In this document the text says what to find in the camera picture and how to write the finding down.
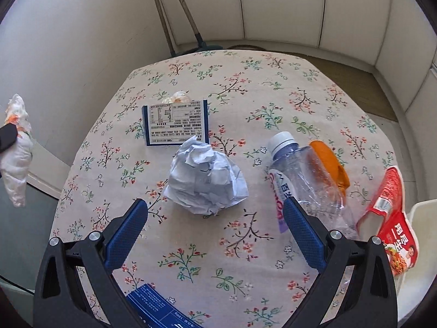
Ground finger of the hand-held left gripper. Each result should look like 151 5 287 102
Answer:
0 123 18 154

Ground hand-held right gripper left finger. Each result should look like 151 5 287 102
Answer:
33 198 151 328

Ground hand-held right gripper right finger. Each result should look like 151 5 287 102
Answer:
283 196 398 328

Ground clear plastic bottle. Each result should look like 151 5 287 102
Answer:
267 131 361 241

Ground red noodle packet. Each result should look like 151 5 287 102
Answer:
357 166 420 277

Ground white paper ball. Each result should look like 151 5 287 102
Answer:
163 136 249 216

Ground white plastic bin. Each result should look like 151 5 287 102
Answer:
389 199 437 322

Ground dark blue flat box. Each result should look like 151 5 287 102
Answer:
126 283 197 328

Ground orange peel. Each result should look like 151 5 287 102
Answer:
308 139 350 195

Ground blue white carton box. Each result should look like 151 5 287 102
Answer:
141 100 210 146

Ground floral tablecloth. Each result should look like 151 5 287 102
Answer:
49 49 397 328

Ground brown floor mat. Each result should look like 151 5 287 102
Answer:
225 43 398 122

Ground mop pole with teal head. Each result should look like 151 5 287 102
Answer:
166 0 224 55

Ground white kitchen cabinets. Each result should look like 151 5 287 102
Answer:
171 0 437 124

